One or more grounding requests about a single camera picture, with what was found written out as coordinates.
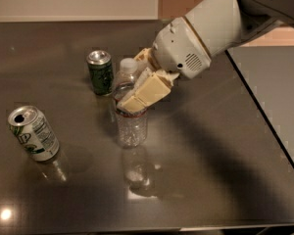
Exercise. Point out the dark green soda can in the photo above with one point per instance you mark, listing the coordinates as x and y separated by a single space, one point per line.
100 68

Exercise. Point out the grey side table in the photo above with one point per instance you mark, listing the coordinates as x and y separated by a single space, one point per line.
268 72

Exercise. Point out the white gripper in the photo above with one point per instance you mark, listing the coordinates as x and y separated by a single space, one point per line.
179 48

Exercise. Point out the white 7up can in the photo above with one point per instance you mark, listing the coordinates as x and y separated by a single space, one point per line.
30 126

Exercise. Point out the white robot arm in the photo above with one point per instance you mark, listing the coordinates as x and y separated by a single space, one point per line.
223 24

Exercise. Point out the clear plastic water bottle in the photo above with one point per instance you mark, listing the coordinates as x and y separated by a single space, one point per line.
131 119

